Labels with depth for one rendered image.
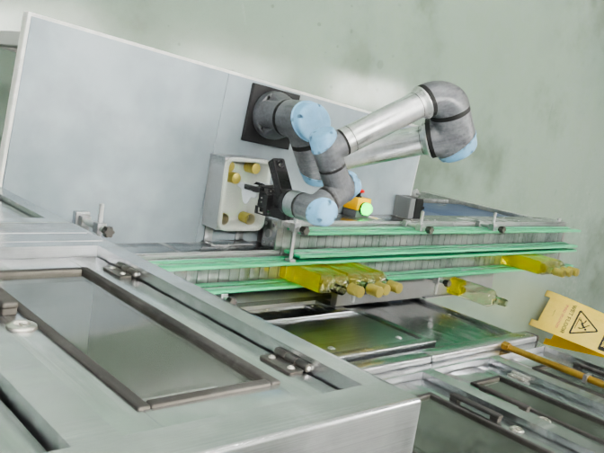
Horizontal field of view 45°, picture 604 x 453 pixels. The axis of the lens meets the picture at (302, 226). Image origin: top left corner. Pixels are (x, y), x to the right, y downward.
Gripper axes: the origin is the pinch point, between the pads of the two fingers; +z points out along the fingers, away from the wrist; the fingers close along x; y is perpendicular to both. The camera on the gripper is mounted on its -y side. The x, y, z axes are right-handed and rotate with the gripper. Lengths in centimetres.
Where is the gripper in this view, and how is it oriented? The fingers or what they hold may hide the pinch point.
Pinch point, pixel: (248, 182)
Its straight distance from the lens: 215.5
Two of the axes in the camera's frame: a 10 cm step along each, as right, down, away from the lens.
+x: 7.5, -0.4, 6.6
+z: -6.5, -2.2, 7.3
